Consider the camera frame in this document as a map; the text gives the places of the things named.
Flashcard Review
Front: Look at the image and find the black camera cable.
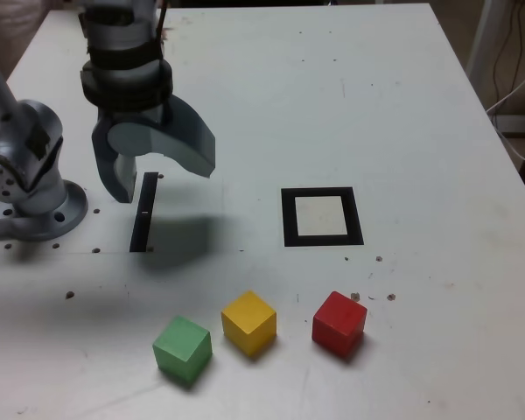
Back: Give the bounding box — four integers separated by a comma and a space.
156, 0, 171, 45

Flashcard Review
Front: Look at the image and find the red cube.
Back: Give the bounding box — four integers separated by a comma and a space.
311, 290, 368, 358

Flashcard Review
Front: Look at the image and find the black tape square outline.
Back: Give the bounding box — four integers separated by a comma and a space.
280, 186, 365, 249

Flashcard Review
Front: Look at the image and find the white post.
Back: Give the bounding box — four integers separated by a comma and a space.
465, 0, 507, 88

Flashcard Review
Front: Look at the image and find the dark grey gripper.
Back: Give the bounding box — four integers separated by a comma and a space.
91, 94, 218, 205

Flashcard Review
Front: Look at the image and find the green cube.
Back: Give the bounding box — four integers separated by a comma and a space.
151, 315, 214, 387

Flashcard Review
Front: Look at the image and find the yellow cube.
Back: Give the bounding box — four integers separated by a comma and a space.
220, 290, 277, 356

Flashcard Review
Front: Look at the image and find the white cable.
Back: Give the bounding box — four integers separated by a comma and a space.
485, 54, 525, 166

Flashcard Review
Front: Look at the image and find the black tape strip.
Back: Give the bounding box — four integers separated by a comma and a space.
129, 171, 159, 254

